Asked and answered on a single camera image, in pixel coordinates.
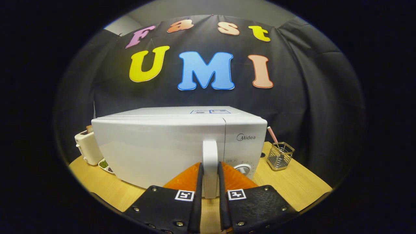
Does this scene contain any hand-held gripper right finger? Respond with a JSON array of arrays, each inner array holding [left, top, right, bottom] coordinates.
[[217, 161, 298, 234]]

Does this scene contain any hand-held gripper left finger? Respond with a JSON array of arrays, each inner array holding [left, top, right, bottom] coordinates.
[[123, 162, 204, 234]]

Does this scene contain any white microwave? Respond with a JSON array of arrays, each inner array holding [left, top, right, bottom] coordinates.
[[91, 106, 268, 199]]

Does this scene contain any red striped straw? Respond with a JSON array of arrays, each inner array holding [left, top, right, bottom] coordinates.
[[267, 126, 279, 144]]

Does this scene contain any small white spice dish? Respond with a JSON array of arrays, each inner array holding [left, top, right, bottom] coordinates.
[[98, 158, 115, 174]]

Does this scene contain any cream toaster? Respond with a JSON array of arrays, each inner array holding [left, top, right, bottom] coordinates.
[[74, 129, 104, 166]]

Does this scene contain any metal wire mesh holder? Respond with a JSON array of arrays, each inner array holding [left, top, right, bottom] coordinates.
[[267, 142, 295, 171]]

